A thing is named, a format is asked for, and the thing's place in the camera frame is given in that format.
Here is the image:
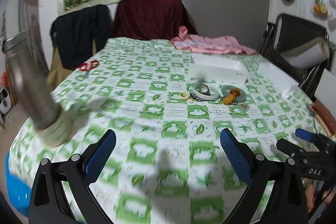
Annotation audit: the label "pale green jade bangle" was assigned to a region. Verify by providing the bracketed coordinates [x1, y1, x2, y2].
[221, 85, 247, 105]

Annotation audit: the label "person's right hand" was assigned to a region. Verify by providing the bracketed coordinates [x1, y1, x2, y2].
[305, 179, 317, 213]

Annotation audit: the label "crumpled white tissue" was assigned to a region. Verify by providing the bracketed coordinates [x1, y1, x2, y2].
[281, 89, 294, 100]

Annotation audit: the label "white box lid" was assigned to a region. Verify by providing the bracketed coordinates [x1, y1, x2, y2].
[257, 62, 299, 92]

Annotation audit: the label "small jade pendant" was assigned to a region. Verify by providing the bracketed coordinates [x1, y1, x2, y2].
[238, 103, 249, 113]

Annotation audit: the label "silver thermos bottle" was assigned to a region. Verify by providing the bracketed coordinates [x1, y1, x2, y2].
[3, 31, 72, 147]

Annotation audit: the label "black folding chair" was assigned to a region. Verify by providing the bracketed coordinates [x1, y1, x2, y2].
[260, 14, 333, 98]

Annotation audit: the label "white jade bangle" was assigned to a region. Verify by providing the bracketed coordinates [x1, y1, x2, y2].
[192, 84, 220, 101]

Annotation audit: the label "white vivo box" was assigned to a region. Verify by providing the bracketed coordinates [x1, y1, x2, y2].
[189, 53, 248, 85]

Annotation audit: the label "green white patterned tablecloth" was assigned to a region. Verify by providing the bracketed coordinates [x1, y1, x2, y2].
[9, 38, 323, 223]

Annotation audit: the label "pink folded cloth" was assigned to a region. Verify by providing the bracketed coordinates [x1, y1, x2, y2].
[170, 26, 257, 55]

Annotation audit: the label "black jacket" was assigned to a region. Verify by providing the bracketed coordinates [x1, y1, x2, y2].
[50, 5, 113, 70]

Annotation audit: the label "dark red velvet cloth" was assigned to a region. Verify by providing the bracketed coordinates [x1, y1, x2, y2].
[112, 0, 197, 40]

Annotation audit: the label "silver chain jewelry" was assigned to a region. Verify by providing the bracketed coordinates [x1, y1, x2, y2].
[189, 92, 205, 102]

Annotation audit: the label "red handled scissors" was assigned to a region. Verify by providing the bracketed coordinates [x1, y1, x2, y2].
[78, 60, 100, 72]

